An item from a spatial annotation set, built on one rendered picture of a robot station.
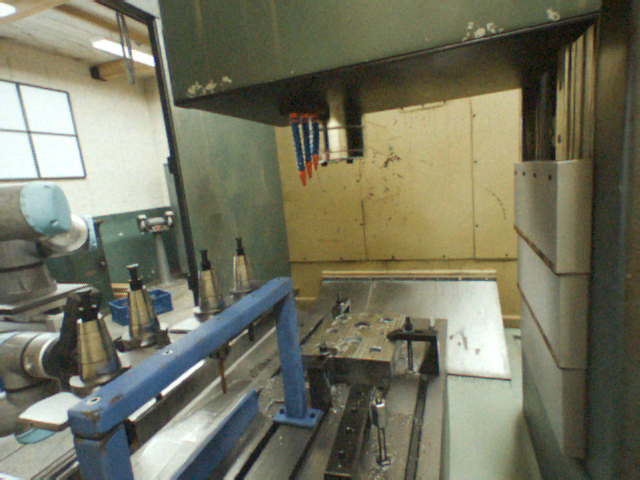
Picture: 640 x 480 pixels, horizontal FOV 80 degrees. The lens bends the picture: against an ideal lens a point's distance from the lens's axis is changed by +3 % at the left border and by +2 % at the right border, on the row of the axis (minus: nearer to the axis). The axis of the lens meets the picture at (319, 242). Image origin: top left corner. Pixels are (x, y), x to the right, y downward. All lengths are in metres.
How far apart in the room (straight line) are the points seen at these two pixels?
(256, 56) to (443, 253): 1.49
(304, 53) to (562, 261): 0.53
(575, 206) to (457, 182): 1.25
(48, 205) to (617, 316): 1.00
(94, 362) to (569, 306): 0.69
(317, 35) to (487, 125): 1.37
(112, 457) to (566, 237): 0.67
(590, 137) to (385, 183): 1.34
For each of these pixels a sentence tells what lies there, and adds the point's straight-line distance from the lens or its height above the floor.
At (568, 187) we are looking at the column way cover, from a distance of 0.70.
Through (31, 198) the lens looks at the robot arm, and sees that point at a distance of 0.96.
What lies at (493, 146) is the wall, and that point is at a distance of 1.93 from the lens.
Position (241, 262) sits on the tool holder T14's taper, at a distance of 0.75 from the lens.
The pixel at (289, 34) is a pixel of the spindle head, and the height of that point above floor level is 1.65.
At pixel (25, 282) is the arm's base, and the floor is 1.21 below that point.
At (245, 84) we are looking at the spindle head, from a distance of 0.70.
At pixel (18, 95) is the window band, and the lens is 5.96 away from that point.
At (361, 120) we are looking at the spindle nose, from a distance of 0.92.
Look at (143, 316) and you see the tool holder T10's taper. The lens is 0.62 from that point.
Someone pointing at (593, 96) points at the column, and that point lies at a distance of 0.71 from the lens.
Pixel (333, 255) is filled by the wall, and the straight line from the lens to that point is 2.07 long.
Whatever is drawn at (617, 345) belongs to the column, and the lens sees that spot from 0.66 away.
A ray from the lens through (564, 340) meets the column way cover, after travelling 0.77.
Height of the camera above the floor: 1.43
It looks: 10 degrees down
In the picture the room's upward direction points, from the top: 6 degrees counter-clockwise
